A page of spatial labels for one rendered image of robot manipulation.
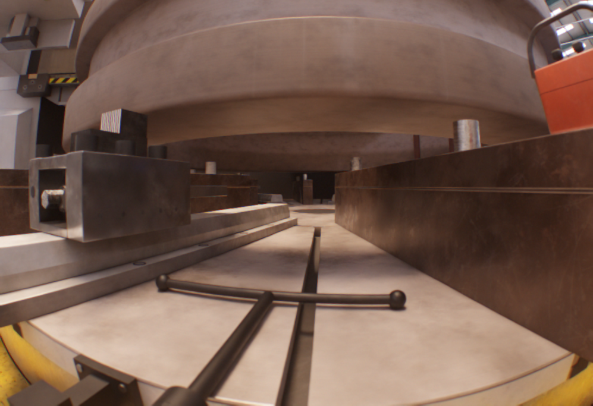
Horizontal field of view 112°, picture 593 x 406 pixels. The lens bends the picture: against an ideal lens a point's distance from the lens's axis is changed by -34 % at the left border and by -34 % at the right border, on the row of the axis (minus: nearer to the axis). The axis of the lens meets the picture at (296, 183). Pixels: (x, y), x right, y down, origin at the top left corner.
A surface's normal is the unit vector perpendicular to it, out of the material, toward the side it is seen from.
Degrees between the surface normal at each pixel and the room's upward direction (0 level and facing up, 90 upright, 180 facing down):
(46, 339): 90
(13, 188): 90
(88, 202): 90
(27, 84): 90
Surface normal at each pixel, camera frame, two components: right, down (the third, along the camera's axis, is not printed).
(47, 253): 0.90, -0.32
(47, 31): 0.40, 0.00
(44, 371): -0.29, 0.00
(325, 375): 0.00, -1.00
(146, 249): 0.95, 0.00
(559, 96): -0.98, 0.12
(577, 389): 0.11, 0.00
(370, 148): -0.51, 0.00
